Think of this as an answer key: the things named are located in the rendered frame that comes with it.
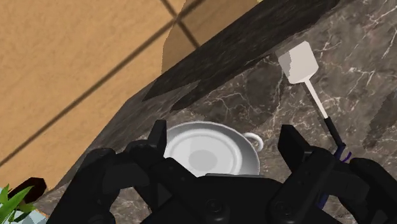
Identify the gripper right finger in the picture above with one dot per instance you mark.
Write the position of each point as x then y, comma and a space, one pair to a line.
313, 176

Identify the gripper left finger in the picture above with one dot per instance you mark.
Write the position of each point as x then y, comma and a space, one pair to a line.
124, 176

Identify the green potted plant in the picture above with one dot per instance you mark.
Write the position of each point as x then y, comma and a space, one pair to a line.
12, 201

